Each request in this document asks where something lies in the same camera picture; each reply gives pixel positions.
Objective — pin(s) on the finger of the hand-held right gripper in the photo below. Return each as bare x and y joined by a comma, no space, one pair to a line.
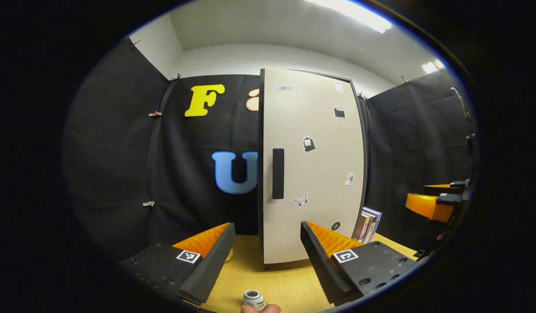
442,190
427,206

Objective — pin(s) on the brown book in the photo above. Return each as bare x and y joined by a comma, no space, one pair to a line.
359,228

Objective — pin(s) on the yellow round object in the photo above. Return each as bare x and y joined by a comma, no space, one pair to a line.
229,256

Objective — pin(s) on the copper clip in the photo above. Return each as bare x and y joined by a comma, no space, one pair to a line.
155,114

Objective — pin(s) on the dark metal stand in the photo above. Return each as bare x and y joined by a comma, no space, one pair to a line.
459,100

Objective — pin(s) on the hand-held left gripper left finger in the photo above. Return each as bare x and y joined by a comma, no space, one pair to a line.
216,265

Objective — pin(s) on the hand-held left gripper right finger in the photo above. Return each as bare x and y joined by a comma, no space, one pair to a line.
320,265

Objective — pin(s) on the grey cabinet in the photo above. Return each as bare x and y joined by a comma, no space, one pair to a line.
260,174

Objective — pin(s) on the white bottle green label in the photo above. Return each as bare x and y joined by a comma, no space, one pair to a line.
252,298

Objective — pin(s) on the white blue book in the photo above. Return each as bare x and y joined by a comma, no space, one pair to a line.
375,217

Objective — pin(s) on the black backdrop cloth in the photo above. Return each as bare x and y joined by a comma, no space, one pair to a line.
111,152

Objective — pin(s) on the ceiling light panel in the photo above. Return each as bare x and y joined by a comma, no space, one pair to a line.
350,15
431,67

